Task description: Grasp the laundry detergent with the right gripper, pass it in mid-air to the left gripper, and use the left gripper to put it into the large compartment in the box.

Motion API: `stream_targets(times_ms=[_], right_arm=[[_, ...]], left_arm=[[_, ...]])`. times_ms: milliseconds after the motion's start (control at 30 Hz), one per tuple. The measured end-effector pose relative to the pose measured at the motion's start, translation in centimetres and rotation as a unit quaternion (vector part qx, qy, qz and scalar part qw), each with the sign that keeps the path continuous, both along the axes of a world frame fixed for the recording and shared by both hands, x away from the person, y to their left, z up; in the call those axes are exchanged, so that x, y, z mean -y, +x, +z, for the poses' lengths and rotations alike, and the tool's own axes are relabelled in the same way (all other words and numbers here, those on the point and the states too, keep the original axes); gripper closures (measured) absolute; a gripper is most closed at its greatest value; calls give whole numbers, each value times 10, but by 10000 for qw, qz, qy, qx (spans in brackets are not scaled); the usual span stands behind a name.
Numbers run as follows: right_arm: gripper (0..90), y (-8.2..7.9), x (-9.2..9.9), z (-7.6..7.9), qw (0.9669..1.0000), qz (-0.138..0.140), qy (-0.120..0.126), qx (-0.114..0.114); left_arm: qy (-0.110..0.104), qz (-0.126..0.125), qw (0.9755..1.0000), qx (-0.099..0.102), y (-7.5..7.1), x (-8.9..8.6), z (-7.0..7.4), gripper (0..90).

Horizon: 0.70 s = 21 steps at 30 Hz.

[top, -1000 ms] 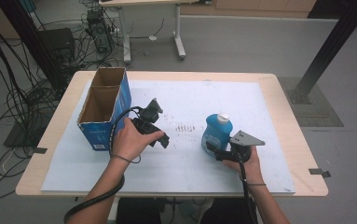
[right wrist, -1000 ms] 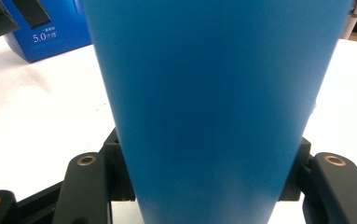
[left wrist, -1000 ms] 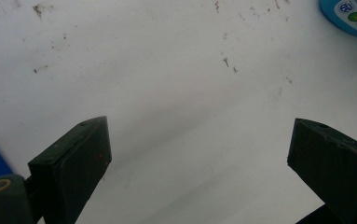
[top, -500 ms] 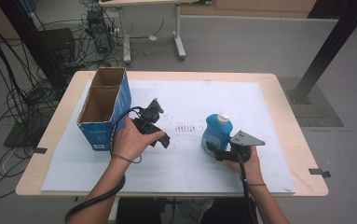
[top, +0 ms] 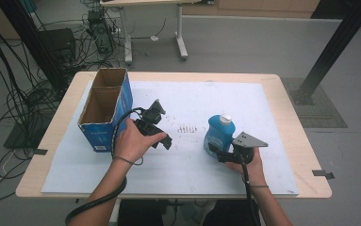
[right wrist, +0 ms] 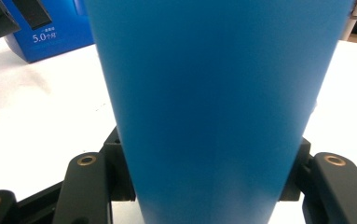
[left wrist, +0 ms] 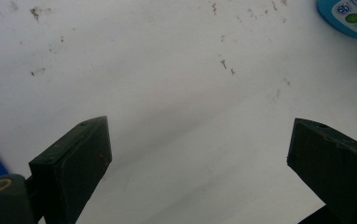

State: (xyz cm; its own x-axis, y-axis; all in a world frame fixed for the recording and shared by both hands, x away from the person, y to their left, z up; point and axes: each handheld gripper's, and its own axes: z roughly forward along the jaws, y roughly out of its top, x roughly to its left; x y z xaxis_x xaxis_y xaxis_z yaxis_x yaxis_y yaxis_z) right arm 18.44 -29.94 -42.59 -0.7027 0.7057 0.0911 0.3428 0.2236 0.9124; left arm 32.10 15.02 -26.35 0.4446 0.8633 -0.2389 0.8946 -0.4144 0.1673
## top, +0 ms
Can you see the dark tape strip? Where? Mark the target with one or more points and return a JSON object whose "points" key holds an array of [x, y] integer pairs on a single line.
{"points": [[40, 152], [323, 174]]}

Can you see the light wooden cabinet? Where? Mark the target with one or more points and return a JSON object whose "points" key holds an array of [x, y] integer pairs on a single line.
{"points": [[263, 6]]}

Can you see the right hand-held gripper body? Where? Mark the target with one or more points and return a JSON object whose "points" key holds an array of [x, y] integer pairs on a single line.
{"points": [[247, 141]]}

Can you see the white table mat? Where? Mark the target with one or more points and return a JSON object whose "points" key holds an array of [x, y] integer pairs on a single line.
{"points": [[184, 175]]}

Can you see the small white plug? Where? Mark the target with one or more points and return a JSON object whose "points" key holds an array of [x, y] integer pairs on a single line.
{"points": [[154, 38]]}

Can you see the dark floor plate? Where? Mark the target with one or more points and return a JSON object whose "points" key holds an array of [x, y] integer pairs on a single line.
{"points": [[21, 135]]}

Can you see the blue bottle with white cap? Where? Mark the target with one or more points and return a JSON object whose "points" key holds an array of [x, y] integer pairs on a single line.
{"points": [[220, 132]]}

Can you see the person's right leg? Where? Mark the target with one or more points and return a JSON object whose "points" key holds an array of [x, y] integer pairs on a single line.
{"points": [[228, 215]]}

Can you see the white desk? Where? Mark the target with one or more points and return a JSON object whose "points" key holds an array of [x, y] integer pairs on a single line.
{"points": [[181, 31]]}

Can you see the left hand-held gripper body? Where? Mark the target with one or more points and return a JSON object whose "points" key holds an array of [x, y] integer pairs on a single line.
{"points": [[151, 117]]}

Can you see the black metal stand post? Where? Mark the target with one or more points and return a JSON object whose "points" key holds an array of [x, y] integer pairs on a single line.
{"points": [[335, 47], [33, 40]]}

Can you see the person's right hand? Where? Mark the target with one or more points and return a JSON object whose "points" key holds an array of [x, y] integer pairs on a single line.
{"points": [[256, 169]]}

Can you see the black computer tower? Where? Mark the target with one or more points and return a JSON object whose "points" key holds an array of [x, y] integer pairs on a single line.
{"points": [[101, 34]]}

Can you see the person's left leg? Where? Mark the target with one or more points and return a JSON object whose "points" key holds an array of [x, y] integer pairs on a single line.
{"points": [[142, 215]]}

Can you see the blue cardboard box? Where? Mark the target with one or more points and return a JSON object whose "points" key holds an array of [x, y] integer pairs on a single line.
{"points": [[101, 106]]}

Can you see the person's left hand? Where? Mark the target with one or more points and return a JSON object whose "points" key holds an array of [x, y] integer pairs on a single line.
{"points": [[132, 144]]}

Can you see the person's leg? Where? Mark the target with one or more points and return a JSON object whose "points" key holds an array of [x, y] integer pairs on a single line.
{"points": [[228, 215], [142, 215]]}

